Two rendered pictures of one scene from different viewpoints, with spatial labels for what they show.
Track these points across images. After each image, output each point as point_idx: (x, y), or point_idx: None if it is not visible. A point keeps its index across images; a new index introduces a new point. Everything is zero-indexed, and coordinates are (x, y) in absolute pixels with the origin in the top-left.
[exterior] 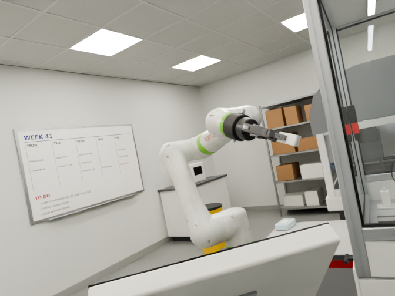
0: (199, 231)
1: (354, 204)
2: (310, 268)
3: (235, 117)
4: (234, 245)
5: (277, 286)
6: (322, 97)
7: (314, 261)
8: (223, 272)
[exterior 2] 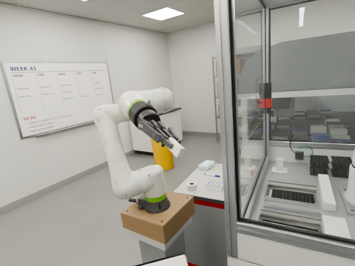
0: (118, 187)
1: (233, 202)
2: None
3: (138, 108)
4: (149, 197)
5: None
6: (219, 103)
7: None
8: None
